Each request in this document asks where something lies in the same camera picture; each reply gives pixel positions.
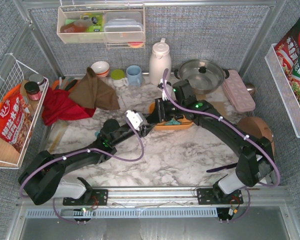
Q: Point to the red seasoning packet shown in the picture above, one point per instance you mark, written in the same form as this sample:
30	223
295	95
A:
288	48

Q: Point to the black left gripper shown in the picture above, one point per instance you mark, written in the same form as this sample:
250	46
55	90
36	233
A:
145	127

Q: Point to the white orange striped bowl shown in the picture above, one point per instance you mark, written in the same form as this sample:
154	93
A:
101	68

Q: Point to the white mesh basket right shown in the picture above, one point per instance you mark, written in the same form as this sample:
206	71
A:
287	95

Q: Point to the red jar black lid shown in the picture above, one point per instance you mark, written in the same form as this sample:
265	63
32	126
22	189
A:
33	91

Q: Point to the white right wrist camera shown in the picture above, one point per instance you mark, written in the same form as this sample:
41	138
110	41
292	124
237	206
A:
166	89

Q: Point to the orange bottle in rack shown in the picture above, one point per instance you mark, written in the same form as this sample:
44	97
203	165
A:
78	26

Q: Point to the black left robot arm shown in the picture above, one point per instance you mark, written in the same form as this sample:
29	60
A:
47	177

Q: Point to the orange plastic basket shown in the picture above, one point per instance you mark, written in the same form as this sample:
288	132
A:
185	124

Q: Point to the glass jar silver lid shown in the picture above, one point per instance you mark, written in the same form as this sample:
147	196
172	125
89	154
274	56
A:
39	79

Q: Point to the white thermos jug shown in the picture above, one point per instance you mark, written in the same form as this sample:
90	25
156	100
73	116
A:
160	60

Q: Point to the steel round object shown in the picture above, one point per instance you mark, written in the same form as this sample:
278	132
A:
250	88

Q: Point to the red cloth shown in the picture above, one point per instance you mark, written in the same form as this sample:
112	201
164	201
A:
58	106

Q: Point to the green lidded white cup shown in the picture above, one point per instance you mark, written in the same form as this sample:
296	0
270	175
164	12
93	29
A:
119	78

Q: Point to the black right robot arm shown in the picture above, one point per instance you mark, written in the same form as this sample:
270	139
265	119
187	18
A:
255	155

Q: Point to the white wire basket left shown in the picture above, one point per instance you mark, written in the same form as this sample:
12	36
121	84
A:
9	157

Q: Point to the steel pot with lid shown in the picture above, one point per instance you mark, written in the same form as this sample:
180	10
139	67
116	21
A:
204	76

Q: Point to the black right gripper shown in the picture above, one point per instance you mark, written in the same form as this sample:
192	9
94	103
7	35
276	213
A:
160	111

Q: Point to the green package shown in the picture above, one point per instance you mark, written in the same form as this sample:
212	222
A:
97	19

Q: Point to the cream wall rack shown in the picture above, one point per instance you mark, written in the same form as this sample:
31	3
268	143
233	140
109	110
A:
70	13

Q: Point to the clear plastic containers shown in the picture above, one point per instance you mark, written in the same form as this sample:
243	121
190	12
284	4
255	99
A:
123	26

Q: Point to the round wooden board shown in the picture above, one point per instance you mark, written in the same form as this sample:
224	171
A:
257	127

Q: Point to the pink egg tray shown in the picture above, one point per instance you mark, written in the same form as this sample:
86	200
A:
236	92

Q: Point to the blue mug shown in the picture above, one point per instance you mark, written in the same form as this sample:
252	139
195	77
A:
134	76

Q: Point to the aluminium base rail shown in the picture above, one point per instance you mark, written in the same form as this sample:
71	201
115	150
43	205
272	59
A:
143	197

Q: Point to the brown cloth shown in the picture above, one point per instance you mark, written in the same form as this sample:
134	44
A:
91	92

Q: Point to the small brown cardboard sheet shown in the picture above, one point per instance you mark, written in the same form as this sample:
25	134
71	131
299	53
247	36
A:
201	97

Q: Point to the orange snack bag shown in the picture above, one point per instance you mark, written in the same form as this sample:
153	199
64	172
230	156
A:
15	122

